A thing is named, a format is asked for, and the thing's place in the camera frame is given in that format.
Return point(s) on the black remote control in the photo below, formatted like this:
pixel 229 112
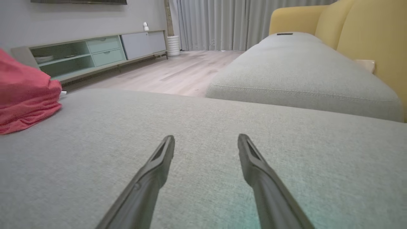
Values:
pixel 284 33

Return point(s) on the white ribbed vase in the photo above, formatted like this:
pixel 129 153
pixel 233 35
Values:
pixel 173 46

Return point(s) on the brown plant trunk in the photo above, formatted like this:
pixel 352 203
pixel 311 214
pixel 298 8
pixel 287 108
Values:
pixel 169 17

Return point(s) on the small pale beige object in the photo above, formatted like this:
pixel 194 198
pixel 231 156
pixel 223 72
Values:
pixel 365 65

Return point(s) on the grey pleated curtain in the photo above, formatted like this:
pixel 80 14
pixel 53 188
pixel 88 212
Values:
pixel 222 22

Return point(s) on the red mesh jersey white stripes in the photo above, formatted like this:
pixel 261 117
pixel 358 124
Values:
pixel 25 95

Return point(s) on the large grey fabric ottoman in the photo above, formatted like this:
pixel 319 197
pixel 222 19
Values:
pixel 203 121

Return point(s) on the dark wall television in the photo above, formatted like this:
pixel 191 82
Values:
pixel 79 1

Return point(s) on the pale green grey TV cabinet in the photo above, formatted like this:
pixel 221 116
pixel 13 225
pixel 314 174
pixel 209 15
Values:
pixel 136 44

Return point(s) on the grey sofa seat cushion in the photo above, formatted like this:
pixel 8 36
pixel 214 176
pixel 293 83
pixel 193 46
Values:
pixel 295 73

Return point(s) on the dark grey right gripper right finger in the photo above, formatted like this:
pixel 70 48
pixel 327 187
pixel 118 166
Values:
pixel 270 197

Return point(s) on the small white security camera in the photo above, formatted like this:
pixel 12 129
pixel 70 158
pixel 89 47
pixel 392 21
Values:
pixel 145 26

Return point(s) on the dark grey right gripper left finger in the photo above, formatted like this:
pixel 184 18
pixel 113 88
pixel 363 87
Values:
pixel 143 190

